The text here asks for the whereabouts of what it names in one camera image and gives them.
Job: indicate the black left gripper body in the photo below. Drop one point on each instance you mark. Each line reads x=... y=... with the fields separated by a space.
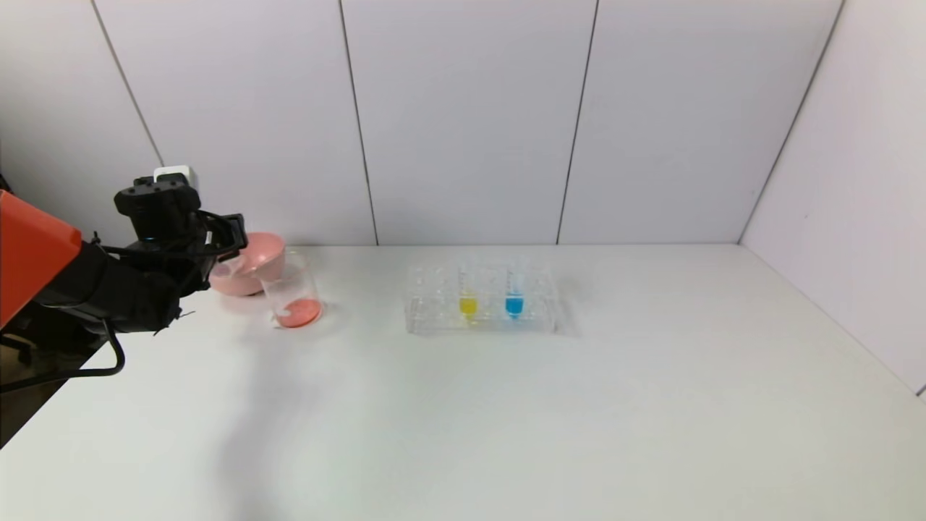
x=230 y=236

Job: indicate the red pigment test tube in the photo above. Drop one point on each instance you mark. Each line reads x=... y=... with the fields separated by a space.
x=231 y=268

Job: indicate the blue pigment test tube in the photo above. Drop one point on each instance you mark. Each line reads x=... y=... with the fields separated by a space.
x=514 y=307

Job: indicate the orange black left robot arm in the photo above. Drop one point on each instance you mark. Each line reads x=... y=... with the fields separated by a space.
x=36 y=246

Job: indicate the clear acrylic test tube rack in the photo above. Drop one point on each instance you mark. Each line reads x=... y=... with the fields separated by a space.
x=434 y=311

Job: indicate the yellow pigment test tube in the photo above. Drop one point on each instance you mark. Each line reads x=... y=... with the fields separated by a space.
x=468 y=306

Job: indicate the pink bowl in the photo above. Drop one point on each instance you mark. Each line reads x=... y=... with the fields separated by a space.
x=260 y=250

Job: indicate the clear glass beaker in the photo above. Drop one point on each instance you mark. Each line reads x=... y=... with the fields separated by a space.
x=296 y=311

